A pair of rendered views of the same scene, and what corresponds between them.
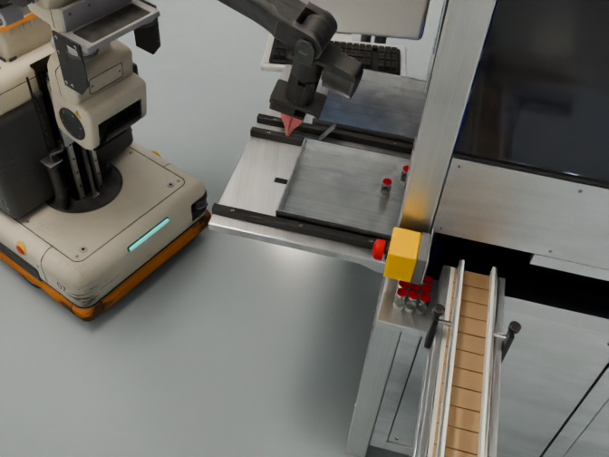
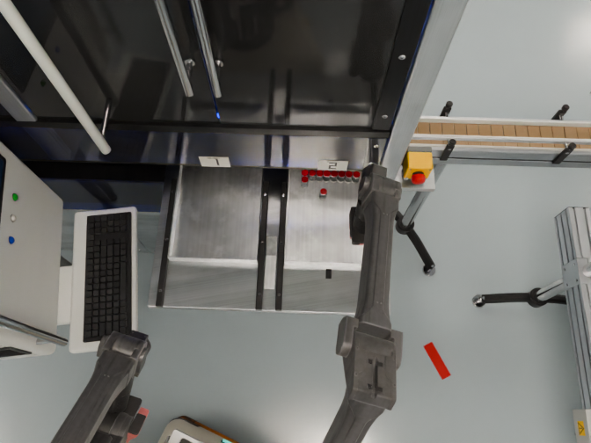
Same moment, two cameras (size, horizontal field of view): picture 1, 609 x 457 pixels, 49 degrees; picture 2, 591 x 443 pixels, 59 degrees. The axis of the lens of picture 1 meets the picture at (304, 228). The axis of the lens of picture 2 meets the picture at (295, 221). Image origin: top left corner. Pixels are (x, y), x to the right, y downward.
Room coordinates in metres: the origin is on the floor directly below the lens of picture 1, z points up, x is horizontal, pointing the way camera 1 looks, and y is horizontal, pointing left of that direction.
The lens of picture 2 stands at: (1.30, 0.45, 2.37)
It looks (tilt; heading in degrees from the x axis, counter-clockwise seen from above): 69 degrees down; 262
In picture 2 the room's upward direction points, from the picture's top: straight up
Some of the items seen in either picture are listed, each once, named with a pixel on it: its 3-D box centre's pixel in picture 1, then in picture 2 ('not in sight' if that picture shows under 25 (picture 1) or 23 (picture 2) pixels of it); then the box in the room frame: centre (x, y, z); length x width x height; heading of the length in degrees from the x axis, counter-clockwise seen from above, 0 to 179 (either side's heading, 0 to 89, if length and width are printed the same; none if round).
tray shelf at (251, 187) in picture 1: (346, 149); (273, 233); (1.28, -0.09, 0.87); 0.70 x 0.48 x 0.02; 170
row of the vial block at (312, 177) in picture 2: not in sight; (330, 176); (1.08, -0.23, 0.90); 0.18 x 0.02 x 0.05; 169
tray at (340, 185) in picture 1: (362, 192); (329, 210); (1.10, -0.13, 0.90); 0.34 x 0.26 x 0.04; 80
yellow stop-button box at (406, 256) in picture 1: (405, 255); (417, 163); (0.84, -0.20, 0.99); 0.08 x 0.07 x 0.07; 80
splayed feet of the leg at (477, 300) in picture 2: not in sight; (533, 300); (0.18, 0.11, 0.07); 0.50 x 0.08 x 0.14; 170
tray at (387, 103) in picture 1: (386, 106); (217, 206); (1.44, -0.19, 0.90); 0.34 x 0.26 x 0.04; 80
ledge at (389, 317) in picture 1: (414, 306); (412, 170); (0.81, -0.23, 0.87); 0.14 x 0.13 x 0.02; 80
